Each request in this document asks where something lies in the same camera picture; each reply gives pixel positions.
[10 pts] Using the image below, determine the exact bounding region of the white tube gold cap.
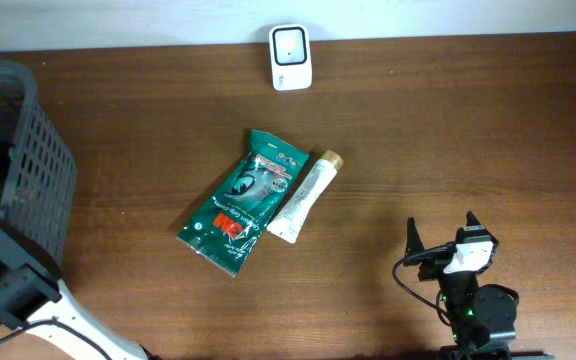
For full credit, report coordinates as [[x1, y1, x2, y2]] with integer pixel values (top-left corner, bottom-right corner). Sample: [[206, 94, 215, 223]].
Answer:
[[267, 150, 344, 244]]

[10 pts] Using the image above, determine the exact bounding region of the green 3M gloves packet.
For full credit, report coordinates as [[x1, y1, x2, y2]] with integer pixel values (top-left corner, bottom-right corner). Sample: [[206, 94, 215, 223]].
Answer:
[[177, 130, 309, 277]]

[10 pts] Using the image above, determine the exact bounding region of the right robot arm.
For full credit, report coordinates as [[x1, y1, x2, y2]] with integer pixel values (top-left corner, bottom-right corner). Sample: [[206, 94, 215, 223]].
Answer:
[[400, 212, 519, 359]]

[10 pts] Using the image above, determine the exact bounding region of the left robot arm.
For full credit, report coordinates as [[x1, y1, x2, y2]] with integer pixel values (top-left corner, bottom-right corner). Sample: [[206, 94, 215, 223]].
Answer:
[[0, 218, 155, 360]]

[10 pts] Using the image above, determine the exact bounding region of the grey plastic basket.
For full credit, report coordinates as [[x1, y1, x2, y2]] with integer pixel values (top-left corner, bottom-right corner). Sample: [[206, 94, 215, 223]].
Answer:
[[0, 61, 77, 263]]

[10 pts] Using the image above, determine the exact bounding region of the right black cable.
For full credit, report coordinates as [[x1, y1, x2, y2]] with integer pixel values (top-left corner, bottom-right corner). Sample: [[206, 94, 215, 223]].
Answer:
[[391, 242, 459, 326]]

